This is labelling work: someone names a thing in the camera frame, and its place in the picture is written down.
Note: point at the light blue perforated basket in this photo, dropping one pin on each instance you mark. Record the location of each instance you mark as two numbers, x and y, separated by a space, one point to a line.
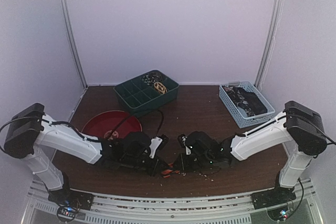
237 113

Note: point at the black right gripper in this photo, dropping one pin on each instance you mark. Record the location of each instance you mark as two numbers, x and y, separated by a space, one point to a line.
180 163

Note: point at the orange navy striped tie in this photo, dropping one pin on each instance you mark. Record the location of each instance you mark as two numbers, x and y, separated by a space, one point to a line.
169 171

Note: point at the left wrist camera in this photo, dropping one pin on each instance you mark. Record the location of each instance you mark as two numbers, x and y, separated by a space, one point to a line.
157 143

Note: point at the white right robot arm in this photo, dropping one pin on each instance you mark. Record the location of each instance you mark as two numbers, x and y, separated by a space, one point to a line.
295 123

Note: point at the plain black tie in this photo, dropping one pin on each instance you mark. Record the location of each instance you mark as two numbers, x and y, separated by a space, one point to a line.
257 106

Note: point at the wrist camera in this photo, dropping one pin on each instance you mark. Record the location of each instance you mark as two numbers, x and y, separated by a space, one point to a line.
157 143
181 139

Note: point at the tan patterned rolled tie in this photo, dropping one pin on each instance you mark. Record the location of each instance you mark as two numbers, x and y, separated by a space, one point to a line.
160 88

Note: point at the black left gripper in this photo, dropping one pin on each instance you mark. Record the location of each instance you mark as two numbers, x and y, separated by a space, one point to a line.
154 170

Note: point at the red round tray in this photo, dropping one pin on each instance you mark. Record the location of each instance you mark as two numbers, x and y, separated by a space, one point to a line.
102 124

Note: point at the aluminium frame post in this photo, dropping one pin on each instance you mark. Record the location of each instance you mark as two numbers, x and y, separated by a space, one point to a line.
269 44
72 43

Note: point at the black white rolled tie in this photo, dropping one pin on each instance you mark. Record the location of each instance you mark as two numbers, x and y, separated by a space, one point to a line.
151 78

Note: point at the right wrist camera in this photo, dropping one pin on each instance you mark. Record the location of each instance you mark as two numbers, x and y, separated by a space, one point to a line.
181 139

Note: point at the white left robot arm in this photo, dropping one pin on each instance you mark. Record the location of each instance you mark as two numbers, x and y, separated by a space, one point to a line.
32 128

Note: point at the right aluminium frame post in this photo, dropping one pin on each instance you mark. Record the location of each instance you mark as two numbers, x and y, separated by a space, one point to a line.
269 44

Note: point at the left aluminium frame post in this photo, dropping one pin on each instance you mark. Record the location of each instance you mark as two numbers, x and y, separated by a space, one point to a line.
72 43

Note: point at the dark green divided organizer box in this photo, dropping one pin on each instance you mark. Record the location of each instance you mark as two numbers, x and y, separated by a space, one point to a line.
139 99

